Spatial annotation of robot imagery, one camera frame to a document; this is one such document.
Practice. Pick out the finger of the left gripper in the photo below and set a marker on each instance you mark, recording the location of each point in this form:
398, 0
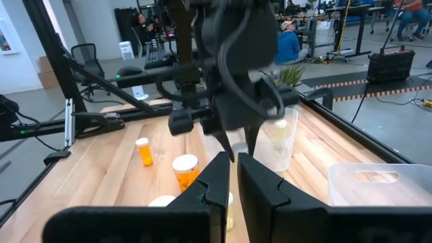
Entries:
253, 135
223, 141

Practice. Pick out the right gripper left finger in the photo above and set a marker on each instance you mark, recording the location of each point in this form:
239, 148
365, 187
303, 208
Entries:
202, 202

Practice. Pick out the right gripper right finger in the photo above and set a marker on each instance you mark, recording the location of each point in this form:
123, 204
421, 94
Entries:
270, 216

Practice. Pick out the pale green pill bottle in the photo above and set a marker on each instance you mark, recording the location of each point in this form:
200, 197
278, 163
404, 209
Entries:
280, 135

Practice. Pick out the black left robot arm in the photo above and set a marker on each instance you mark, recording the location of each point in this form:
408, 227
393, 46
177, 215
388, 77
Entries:
236, 33

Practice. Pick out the clear plastic bin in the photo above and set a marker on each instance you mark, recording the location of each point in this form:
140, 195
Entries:
290, 152
341, 189

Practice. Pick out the potted succulent plant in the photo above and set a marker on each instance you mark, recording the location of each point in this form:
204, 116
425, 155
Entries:
288, 77

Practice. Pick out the person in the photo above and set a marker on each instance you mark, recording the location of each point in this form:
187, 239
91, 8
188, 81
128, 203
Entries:
288, 47
410, 13
143, 28

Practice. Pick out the black keyboard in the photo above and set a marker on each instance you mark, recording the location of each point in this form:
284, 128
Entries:
158, 59

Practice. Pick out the white floor device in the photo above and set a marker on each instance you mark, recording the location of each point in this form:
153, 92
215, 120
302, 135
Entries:
139, 92

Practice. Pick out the black striped floor mat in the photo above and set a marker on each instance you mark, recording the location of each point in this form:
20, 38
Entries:
337, 88

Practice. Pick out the white air purifier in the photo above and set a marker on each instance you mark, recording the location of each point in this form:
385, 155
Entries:
126, 50

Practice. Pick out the black clamp tool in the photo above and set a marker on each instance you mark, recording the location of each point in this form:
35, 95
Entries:
101, 123

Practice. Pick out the black standing desk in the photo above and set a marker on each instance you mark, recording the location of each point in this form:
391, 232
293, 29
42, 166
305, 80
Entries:
358, 33

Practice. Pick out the black equipment case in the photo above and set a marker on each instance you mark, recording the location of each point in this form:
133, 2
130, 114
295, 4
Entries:
388, 67

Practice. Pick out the black office chair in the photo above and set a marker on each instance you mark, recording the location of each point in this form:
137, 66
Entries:
86, 57

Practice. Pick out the cardboard boxes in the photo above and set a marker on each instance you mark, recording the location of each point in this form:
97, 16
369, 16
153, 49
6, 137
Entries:
47, 77

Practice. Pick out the black frame clamp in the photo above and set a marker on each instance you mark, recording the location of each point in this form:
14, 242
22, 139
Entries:
325, 92
57, 157

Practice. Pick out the silver metal bracket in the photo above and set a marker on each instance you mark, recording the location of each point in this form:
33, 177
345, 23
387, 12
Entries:
69, 121

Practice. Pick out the black aluminium rig frame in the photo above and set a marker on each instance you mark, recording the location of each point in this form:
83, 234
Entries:
49, 44

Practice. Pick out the framed wall picture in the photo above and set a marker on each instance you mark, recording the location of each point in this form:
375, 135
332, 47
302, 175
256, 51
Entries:
6, 40

